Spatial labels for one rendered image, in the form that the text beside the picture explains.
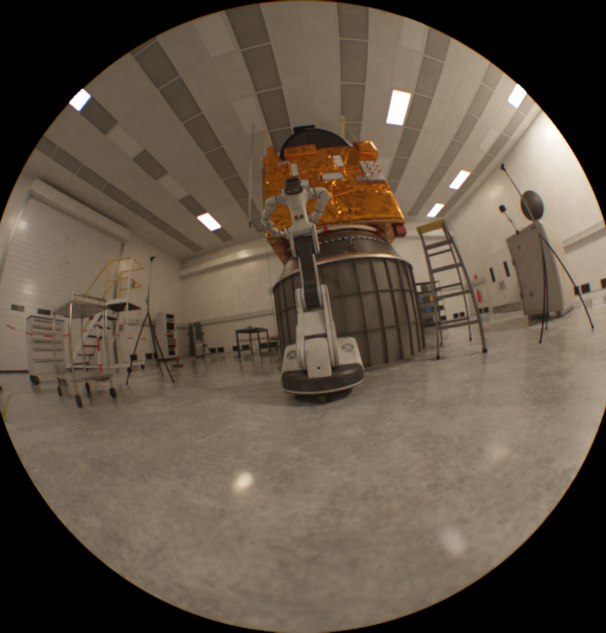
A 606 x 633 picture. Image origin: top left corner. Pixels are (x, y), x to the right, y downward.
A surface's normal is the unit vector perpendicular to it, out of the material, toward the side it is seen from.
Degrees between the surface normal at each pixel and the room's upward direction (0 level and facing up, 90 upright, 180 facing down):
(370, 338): 90
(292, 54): 180
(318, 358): 90
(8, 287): 90
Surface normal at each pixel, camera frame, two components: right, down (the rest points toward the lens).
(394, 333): 0.17, -0.12
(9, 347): 0.99, -0.14
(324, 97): 0.13, 0.99
